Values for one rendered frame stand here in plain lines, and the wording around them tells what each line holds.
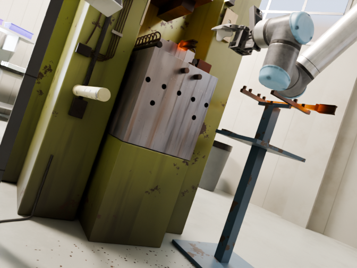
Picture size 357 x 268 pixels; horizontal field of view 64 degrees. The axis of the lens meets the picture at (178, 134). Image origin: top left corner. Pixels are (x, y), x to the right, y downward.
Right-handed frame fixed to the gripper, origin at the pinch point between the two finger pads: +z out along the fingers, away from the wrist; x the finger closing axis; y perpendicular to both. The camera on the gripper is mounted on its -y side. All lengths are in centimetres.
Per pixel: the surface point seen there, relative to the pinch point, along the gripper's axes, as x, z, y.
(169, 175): 13, 27, 63
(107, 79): -26, 47, 28
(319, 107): 66, -2, 6
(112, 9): -39.8, 19.3, 5.6
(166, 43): -8.8, 32.9, 3.4
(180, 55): 0.2, 32.9, 4.9
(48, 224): -32, 41, 100
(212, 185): 197, 208, 91
